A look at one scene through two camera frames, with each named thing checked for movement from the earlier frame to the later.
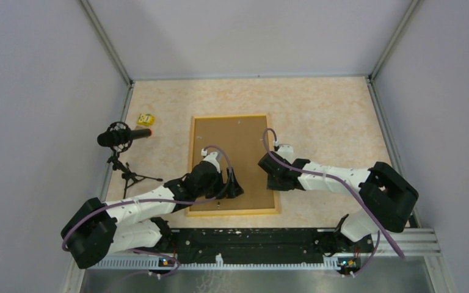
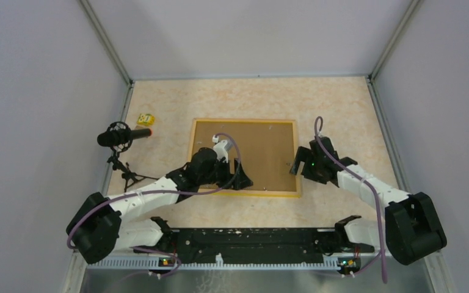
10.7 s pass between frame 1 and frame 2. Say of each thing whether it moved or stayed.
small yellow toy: stayed
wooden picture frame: moved
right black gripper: moved
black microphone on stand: stayed
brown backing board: moved
